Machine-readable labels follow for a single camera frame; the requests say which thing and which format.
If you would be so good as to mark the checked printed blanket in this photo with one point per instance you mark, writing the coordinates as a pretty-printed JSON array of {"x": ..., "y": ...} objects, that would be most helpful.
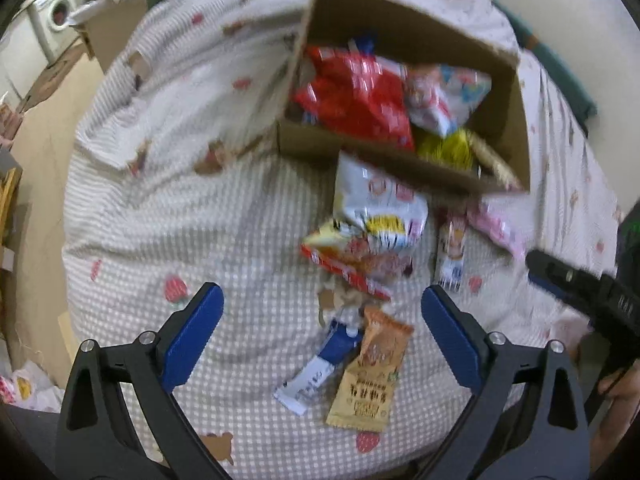
[{"x": 200, "y": 210}]

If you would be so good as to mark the wooden chair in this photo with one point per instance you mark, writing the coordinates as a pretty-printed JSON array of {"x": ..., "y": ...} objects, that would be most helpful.
[{"x": 9, "y": 200}]

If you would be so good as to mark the white blue sachet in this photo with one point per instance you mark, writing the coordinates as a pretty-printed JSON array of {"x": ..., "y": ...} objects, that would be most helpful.
[{"x": 310, "y": 380}]

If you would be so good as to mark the brown white snack bar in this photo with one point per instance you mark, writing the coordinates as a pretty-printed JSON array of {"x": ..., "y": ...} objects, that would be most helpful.
[{"x": 452, "y": 255}]

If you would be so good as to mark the beige snack packet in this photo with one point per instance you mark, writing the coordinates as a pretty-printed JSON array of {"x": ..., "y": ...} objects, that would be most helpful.
[{"x": 495, "y": 162}]

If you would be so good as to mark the white kitchen cabinet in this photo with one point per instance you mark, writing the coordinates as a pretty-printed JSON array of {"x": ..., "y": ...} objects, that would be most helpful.
[{"x": 20, "y": 55}]

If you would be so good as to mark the white washing machine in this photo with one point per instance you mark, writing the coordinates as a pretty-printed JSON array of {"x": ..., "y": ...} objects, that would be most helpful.
[{"x": 57, "y": 10}]

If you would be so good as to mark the tan orange snack packet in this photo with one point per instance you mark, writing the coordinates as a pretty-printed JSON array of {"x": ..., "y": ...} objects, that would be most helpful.
[{"x": 365, "y": 390}]

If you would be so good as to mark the cardboard box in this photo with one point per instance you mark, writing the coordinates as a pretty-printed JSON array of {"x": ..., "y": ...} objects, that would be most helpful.
[{"x": 400, "y": 15}]

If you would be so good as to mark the white storage box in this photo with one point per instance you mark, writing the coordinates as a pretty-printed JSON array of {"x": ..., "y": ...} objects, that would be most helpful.
[{"x": 115, "y": 30}]

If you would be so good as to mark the white plastic bag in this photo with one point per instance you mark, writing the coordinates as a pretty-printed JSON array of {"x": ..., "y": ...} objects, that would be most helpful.
[{"x": 25, "y": 387}]

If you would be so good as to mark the person's right hand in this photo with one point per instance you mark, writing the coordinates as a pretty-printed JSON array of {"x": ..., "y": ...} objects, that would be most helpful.
[{"x": 622, "y": 400}]

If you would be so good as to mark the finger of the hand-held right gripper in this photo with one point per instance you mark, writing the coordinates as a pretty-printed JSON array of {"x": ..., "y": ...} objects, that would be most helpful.
[{"x": 565, "y": 280}]

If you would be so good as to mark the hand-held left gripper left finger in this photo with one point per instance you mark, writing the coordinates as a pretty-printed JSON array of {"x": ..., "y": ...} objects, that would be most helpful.
[{"x": 192, "y": 340}]

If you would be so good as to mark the yellow red snack packet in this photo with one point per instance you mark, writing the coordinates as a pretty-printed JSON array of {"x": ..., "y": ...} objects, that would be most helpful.
[{"x": 360, "y": 260}]

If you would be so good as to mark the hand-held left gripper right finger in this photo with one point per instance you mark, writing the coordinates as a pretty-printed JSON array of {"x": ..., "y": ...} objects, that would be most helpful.
[{"x": 450, "y": 335}]

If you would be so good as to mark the plain pink packet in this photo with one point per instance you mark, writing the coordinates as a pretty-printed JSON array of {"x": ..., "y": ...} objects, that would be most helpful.
[{"x": 495, "y": 227}]

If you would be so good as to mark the person's grey trouser leg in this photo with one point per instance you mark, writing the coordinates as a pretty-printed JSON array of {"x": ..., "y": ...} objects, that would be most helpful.
[{"x": 25, "y": 447}]

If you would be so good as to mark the teal mattress edge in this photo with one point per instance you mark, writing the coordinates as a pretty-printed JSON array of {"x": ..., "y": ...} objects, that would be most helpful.
[{"x": 550, "y": 70}]

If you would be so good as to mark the brown doormat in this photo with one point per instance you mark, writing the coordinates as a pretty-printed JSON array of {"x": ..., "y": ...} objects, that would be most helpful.
[{"x": 55, "y": 75}]

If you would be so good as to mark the pink cartoon snack packet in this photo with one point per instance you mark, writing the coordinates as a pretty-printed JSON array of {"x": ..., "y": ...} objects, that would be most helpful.
[{"x": 440, "y": 95}]

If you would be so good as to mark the white snack packet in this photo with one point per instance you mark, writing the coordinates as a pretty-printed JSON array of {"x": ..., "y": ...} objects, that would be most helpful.
[{"x": 375, "y": 195}]

